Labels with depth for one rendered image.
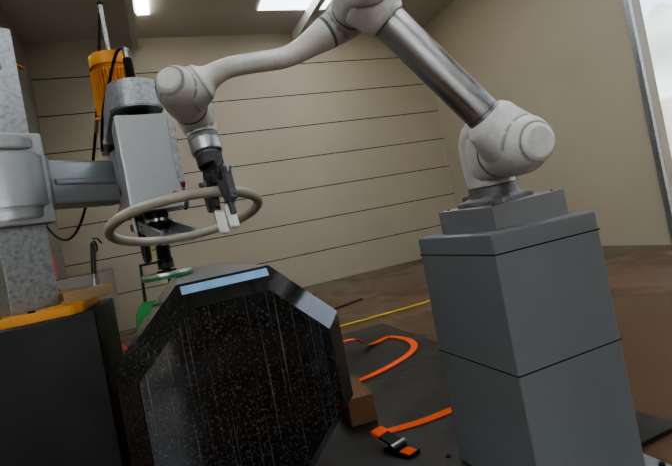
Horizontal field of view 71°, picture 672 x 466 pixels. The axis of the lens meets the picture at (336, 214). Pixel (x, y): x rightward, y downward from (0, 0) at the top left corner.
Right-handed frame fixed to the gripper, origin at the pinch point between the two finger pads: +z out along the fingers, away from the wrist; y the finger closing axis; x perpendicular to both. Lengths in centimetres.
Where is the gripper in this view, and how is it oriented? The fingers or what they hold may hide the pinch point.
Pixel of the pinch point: (227, 219)
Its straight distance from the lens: 135.2
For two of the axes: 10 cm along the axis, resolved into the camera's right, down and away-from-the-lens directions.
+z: 3.2, 9.3, -2.0
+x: -6.3, 0.5, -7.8
